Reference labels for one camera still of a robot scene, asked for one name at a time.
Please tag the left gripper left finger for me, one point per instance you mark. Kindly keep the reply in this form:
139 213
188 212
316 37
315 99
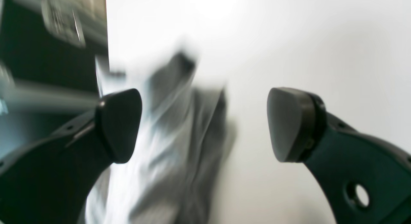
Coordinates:
48 181

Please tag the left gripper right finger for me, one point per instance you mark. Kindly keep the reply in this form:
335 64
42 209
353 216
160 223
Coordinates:
366 180

